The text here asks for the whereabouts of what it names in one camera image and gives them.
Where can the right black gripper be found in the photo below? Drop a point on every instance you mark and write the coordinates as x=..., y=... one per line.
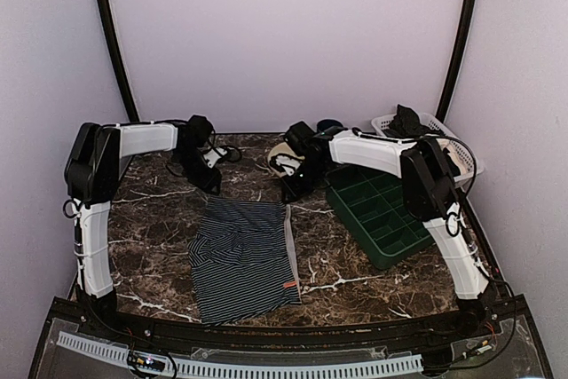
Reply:
x=295, y=192

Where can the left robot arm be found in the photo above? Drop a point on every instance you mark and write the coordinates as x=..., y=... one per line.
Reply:
x=93, y=175

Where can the beige garment in basket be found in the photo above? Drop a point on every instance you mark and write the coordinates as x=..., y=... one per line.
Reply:
x=457, y=165

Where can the black front rail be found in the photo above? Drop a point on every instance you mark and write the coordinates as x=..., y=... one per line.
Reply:
x=431, y=333

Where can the white plastic laundry basket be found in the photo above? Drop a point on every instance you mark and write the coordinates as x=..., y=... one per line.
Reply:
x=474, y=164

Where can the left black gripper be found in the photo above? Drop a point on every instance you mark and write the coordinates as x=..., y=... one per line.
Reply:
x=208, y=182

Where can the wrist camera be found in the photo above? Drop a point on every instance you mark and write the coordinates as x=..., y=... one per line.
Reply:
x=284, y=165
x=215, y=156

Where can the white slotted cable duct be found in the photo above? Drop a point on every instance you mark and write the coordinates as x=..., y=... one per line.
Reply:
x=247, y=365

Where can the black frame post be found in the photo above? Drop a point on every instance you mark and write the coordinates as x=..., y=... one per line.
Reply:
x=455, y=63
x=115, y=55

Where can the navy striped underwear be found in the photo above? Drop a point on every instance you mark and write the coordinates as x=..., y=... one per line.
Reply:
x=243, y=260

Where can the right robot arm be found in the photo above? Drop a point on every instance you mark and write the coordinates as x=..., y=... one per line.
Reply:
x=429, y=191

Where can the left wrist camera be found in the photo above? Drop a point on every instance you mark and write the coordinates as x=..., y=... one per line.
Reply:
x=215, y=156

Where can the black garment in basket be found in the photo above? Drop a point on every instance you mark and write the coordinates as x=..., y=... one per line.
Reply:
x=406, y=124

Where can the left black frame post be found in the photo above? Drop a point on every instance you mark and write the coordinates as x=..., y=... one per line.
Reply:
x=115, y=55

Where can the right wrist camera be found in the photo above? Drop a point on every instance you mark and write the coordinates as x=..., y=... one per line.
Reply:
x=284, y=165

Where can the green divided organizer tray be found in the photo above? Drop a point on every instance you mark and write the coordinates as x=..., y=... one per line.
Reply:
x=370, y=205

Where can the dark blue mug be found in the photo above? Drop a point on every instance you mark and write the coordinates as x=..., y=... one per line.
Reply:
x=325, y=124

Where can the right black frame post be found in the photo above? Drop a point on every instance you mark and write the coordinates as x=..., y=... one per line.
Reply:
x=455, y=63

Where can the beige floral plate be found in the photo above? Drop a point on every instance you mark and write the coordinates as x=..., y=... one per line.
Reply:
x=283, y=148

